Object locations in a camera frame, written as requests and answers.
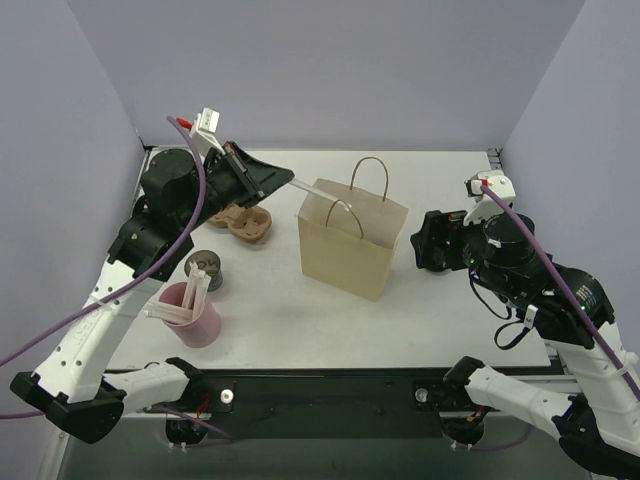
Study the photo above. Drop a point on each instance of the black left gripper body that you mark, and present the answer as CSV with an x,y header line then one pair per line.
x,y
242,171

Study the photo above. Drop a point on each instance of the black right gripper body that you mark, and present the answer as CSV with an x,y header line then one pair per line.
x,y
435,240

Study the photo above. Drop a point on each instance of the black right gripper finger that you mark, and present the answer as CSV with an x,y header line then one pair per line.
x,y
427,253
435,226

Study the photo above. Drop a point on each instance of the brown cardboard cup carrier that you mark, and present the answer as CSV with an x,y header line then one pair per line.
x,y
247,224

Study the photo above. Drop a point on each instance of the white straw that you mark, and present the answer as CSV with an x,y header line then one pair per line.
x,y
317,192

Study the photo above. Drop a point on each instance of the beige paper bag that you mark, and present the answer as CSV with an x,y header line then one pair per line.
x,y
348,235

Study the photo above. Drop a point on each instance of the dark plastic cup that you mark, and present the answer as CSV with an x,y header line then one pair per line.
x,y
209,262

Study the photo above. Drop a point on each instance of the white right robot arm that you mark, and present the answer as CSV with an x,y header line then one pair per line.
x,y
598,427

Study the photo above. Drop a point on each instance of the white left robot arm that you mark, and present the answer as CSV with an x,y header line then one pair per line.
x,y
180,192

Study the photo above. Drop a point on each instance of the white straws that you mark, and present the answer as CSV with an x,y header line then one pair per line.
x,y
192,301

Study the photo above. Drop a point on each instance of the pink straw holder cup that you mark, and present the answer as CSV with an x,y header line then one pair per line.
x,y
199,332

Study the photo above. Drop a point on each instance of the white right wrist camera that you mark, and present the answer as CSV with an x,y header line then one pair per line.
x,y
485,207

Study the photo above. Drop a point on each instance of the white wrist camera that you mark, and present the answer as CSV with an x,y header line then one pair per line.
x,y
203,131
485,207

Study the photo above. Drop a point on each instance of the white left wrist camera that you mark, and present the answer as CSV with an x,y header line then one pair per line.
x,y
203,131

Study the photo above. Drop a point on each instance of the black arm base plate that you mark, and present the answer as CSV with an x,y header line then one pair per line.
x,y
400,403

